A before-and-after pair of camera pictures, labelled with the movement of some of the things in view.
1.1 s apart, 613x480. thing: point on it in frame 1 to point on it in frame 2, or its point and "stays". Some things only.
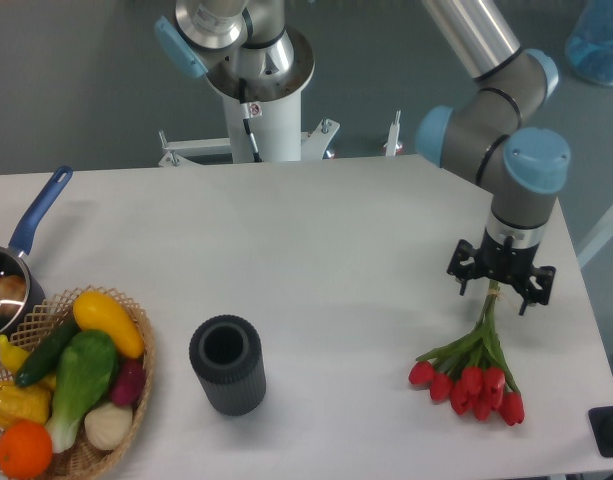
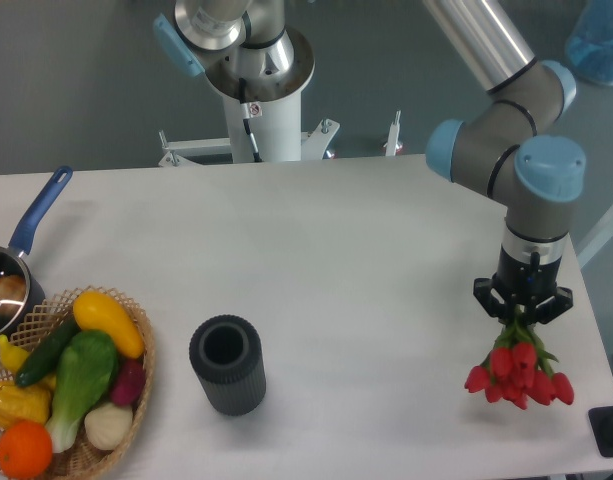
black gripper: [505, 262] to [525, 284]
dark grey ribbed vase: [228, 357] stays
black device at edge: [608, 425] stays
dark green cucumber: [47, 349] stays
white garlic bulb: [108, 424] stays
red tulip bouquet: [472, 370] to [518, 369]
